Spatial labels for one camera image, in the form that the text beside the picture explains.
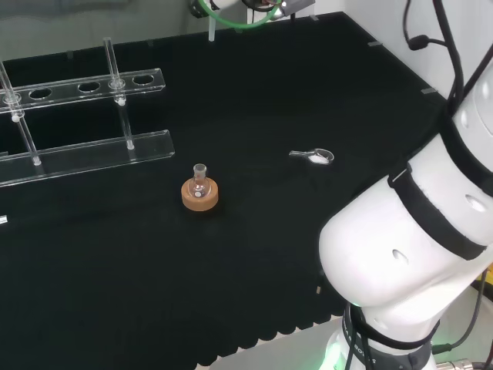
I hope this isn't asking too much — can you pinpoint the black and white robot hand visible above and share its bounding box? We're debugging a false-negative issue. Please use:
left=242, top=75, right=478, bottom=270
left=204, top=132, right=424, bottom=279
left=188, top=0, right=284, bottom=19

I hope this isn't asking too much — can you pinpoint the small glass round-bottom flask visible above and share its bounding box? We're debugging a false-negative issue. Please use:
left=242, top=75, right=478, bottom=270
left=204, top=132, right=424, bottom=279
left=189, top=163, right=210, bottom=200

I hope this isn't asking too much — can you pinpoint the clear acrylic funnel stand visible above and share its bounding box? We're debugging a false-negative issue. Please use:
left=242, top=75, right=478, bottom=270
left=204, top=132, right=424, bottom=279
left=0, top=36, right=176, bottom=188

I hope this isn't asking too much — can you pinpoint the glass weighing funnel with powder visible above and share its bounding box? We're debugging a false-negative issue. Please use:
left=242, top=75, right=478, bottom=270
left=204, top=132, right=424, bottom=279
left=289, top=147, right=335, bottom=167

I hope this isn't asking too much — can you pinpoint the black bench cloth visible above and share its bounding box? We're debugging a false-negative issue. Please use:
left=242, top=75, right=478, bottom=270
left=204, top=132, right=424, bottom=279
left=0, top=10, right=451, bottom=370

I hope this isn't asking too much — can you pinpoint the green cable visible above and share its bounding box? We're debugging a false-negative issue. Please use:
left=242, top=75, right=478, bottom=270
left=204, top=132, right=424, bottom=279
left=191, top=0, right=287, bottom=29

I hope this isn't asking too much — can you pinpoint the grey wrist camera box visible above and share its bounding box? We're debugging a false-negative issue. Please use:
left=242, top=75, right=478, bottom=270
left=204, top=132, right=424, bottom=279
left=282, top=0, right=316, bottom=17

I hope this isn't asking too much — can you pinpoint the brown cork ring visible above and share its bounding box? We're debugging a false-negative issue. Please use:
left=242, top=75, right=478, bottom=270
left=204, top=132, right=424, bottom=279
left=180, top=178, right=220, bottom=213

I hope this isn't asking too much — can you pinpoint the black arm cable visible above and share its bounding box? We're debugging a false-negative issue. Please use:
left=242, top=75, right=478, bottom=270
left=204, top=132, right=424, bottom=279
left=402, top=0, right=493, bottom=116

